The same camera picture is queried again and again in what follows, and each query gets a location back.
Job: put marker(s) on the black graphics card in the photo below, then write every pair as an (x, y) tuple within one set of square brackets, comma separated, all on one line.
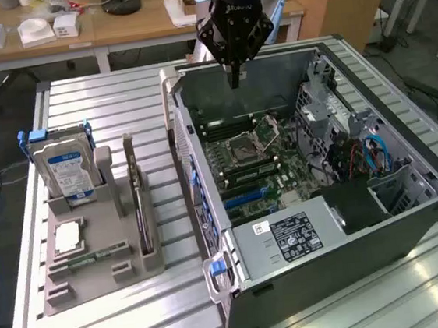
[(139, 203)]

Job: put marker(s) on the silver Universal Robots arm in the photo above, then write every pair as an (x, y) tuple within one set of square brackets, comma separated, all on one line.
[(201, 50)]

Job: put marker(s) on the white paper stack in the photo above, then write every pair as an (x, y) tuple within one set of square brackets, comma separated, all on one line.
[(180, 15)]

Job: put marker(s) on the wooden desk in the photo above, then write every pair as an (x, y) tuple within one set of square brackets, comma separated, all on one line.
[(142, 33)]

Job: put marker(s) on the wooden cabinet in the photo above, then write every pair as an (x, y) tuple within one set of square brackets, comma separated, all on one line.
[(343, 2)]

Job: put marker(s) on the black lamp base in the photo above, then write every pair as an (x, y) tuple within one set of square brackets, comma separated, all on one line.
[(122, 3)]

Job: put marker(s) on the metal socket cover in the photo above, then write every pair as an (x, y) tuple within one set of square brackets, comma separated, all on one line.
[(268, 133)]

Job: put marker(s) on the silver drive cage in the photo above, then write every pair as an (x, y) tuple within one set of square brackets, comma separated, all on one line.
[(316, 122)]

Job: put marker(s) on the white control box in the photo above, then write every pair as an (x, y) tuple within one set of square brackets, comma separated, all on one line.
[(379, 29)]

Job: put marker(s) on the CPU socket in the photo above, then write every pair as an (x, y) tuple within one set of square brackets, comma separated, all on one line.
[(243, 149)]

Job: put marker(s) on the black RAM stick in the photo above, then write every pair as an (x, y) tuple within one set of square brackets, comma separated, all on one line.
[(251, 171)]

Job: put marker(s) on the green motherboard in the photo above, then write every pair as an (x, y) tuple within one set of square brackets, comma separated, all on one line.
[(282, 173)]

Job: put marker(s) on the small white labelled box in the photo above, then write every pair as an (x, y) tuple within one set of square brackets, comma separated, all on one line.
[(66, 26)]

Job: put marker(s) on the blue expansion slot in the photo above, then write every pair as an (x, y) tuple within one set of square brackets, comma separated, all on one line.
[(246, 199)]

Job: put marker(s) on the white round holder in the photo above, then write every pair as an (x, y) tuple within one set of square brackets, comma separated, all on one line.
[(36, 32)]

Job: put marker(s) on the hard disk with blue carrier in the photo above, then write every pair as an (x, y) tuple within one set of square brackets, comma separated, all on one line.
[(66, 168)]

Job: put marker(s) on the grey cup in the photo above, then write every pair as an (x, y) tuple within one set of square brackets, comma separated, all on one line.
[(9, 2)]

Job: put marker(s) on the black office chair base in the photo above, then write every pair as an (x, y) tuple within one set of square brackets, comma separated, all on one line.
[(10, 82)]

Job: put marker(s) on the grey disk bay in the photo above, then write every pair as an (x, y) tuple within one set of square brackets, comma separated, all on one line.
[(402, 191)]

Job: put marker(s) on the grey power supply unit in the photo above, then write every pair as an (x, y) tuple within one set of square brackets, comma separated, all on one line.
[(260, 253)]

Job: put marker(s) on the blue case latch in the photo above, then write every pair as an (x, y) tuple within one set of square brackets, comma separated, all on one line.
[(217, 268)]

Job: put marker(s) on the silver CPU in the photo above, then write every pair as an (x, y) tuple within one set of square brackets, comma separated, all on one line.
[(68, 238)]

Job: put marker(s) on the grey parts rack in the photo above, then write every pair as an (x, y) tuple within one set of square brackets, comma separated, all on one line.
[(104, 262)]

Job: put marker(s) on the green RAM stick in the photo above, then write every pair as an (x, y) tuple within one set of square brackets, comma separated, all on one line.
[(88, 259)]

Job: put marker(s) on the open black PC case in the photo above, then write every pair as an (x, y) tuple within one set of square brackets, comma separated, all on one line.
[(333, 277)]

